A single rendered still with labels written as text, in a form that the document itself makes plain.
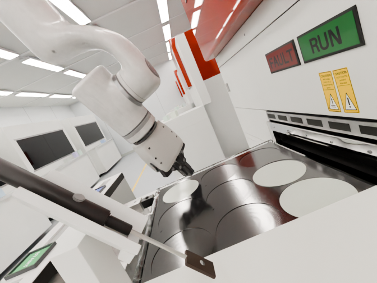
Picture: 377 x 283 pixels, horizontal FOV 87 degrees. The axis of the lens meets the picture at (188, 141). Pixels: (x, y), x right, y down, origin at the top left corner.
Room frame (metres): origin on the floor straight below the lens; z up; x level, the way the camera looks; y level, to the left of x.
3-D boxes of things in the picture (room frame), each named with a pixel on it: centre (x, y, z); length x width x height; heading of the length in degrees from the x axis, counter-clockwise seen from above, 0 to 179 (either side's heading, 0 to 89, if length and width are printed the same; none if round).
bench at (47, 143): (4.79, 3.26, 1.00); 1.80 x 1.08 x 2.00; 178
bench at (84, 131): (6.99, 3.18, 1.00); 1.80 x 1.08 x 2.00; 178
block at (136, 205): (0.52, 0.23, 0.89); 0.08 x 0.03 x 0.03; 88
